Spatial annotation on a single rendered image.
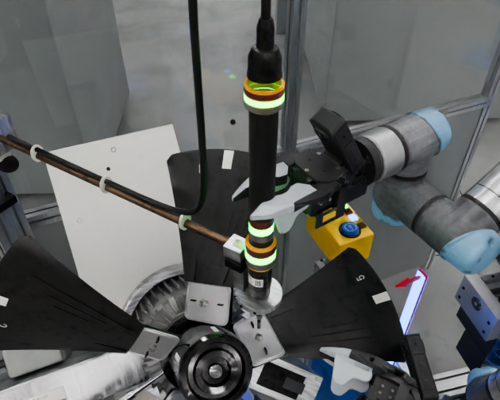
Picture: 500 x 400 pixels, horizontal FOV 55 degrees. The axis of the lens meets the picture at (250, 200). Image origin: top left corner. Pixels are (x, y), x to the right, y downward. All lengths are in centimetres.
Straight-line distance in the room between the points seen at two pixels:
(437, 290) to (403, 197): 181
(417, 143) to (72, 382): 69
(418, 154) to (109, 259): 62
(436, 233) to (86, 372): 63
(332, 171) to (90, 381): 56
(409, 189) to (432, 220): 7
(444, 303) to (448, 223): 180
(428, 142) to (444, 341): 173
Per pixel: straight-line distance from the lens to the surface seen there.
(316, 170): 64
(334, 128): 59
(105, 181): 82
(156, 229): 101
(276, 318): 87
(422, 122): 76
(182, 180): 85
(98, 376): 93
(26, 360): 96
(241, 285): 74
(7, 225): 128
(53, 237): 151
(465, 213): 76
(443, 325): 247
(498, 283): 134
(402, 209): 79
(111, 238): 100
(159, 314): 90
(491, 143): 374
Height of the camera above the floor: 191
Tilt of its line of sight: 42 degrees down
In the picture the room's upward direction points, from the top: straight up
